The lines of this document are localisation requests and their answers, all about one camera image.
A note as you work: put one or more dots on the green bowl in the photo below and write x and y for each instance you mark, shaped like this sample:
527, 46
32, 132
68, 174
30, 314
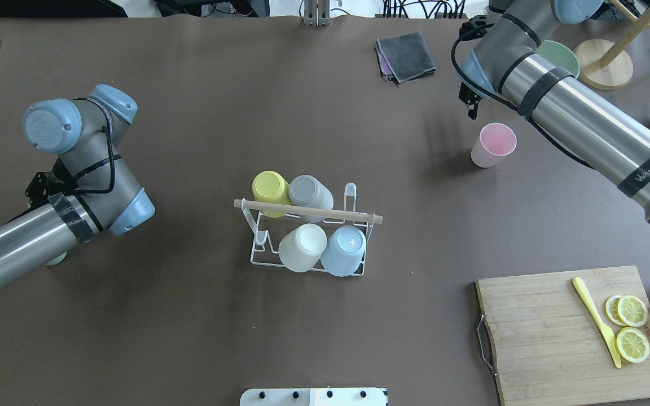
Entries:
559, 55

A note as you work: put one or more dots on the grey folded cloth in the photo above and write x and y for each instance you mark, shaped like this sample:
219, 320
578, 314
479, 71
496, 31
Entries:
404, 58

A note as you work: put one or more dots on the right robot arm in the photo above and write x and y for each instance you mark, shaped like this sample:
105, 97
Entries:
504, 66

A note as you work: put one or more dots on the white wire cup rack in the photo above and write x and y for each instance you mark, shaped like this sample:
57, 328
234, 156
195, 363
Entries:
269, 223

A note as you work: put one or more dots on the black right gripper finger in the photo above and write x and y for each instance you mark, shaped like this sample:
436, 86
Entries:
471, 99

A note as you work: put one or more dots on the light blue cup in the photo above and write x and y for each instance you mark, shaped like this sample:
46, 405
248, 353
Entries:
344, 251

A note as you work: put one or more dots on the yellow cup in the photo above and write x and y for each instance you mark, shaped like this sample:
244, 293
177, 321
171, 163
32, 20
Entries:
270, 187

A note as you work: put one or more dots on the grey cup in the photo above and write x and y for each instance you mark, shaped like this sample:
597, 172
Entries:
305, 190

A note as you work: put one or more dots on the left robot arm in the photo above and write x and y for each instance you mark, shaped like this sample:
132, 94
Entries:
89, 190

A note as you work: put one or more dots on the mint green cup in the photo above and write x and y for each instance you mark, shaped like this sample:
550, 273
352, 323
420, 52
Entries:
57, 259

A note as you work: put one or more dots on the white cup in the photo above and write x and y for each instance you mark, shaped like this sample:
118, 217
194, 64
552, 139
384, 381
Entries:
300, 250

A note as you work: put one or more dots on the wooden cutting board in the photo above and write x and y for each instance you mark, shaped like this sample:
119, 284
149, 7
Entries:
546, 347

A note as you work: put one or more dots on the pink cup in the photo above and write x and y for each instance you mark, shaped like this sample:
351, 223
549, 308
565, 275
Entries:
494, 142

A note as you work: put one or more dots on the yellow plastic knife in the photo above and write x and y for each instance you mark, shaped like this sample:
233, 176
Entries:
605, 330

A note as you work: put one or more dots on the wooden stand with round base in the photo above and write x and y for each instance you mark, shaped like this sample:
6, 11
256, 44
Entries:
605, 65

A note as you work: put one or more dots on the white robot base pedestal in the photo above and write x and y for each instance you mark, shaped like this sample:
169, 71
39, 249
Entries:
316, 396

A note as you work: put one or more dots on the lemon slice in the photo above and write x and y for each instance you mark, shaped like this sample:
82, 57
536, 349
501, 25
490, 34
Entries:
632, 344
632, 311

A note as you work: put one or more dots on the aluminium frame post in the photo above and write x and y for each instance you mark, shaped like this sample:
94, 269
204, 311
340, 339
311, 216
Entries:
316, 13

